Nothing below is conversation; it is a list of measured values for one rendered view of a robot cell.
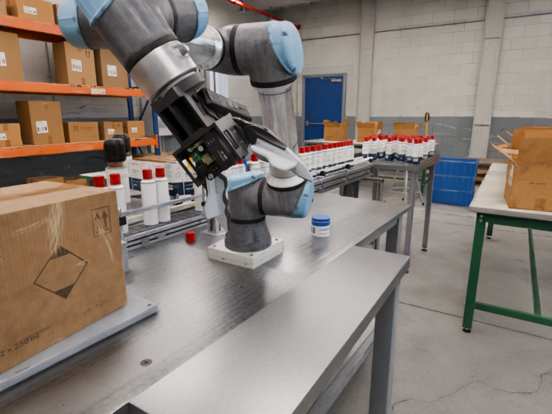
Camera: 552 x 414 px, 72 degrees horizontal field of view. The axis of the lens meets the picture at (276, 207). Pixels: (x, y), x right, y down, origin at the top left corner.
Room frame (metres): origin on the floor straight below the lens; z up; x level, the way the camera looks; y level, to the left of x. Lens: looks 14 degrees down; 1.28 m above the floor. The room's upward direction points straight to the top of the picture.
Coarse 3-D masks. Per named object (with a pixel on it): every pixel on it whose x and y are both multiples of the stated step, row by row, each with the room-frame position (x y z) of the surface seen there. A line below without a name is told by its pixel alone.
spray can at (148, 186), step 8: (144, 176) 1.34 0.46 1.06; (144, 184) 1.33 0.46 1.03; (152, 184) 1.34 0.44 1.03; (144, 192) 1.33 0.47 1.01; (152, 192) 1.33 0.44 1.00; (144, 200) 1.33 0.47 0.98; (152, 200) 1.33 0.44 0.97; (144, 216) 1.33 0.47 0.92; (152, 216) 1.33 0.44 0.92; (144, 224) 1.34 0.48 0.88; (152, 224) 1.33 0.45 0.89
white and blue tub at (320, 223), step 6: (312, 216) 1.39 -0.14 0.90; (318, 216) 1.39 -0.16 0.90; (324, 216) 1.39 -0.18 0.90; (312, 222) 1.37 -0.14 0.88; (318, 222) 1.36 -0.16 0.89; (324, 222) 1.35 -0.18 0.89; (312, 228) 1.37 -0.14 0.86; (318, 228) 1.36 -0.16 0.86; (324, 228) 1.36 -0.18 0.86; (312, 234) 1.37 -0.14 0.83; (318, 234) 1.36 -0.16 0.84; (324, 234) 1.36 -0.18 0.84
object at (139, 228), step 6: (192, 210) 1.56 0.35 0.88; (174, 216) 1.47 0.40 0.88; (180, 216) 1.47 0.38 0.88; (186, 216) 1.47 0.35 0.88; (192, 216) 1.47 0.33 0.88; (168, 222) 1.38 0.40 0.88; (174, 222) 1.39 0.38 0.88; (132, 228) 1.30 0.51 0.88; (138, 228) 1.30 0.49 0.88; (144, 228) 1.30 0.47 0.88; (150, 228) 1.30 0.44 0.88; (126, 234) 1.23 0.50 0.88; (132, 234) 1.24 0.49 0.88
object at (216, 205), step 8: (224, 176) 0.54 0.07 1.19; (208, 184) 0.51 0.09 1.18; (216, 184) 0.53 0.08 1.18; (224, 184) 0.53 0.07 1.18; (208, 192) 0.51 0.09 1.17; (216, 192) 0.53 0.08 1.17; (224, 192) 0.54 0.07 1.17; (208, 200) 0.50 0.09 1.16; (216, 200) 0.53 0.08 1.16; (224, 200) 0.54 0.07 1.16; (208, 208) 0.50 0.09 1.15; (216, 208) 0.53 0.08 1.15; (224, 208) 0.54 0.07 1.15; (208, 216) 0.50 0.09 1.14; (216, 216) 0.54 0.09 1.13; (224, 216) 0.54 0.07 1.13; (224, 224) 0.54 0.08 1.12
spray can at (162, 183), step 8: (160, 168) 1.38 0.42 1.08; (160, 176) 1.38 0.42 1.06; (160, 184) 1.37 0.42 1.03; (160, 192) 1.37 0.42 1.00; (160, 200) 1.37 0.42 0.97; (168, 200) 1.39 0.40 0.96; (160, 208) 1.37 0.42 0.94; (168, 208) 1.39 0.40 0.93; (160, 216) 1.37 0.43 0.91; (168, 216) 1.38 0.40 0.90
